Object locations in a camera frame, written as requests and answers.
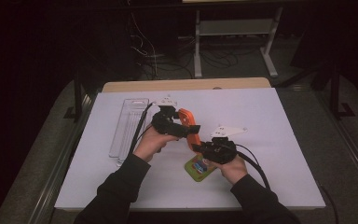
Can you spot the aluminium frame rail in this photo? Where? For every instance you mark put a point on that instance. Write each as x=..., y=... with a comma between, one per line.
x=351, y=149
x=59, y=174

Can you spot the green cartoon phone case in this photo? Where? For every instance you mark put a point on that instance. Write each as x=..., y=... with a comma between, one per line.
x=199, y=169

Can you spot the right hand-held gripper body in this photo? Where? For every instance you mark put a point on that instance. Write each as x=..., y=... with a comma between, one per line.
x=220, y=151

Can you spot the clear plastic box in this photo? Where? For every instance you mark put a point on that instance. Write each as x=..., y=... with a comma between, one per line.
x=127, y=130

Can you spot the person's left hand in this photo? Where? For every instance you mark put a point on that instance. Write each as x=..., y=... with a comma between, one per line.
x=150, y=144

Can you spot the person's right hand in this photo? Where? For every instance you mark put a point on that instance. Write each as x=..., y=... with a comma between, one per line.
x=231, y=171

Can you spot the orange phone case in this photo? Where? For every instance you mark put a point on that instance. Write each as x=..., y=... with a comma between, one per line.
x=190, y=119

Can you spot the black metal stand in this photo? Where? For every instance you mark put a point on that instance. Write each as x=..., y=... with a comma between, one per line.
x=78, y=96
x=335, y=93

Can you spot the white metal desk frame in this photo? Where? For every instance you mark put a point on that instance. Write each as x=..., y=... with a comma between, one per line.
x=234, y=28

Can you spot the wooden table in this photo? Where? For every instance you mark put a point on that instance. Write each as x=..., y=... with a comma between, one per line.
x=186, y=84

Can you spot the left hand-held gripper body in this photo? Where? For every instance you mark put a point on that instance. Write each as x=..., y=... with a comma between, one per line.
x=164, y=123

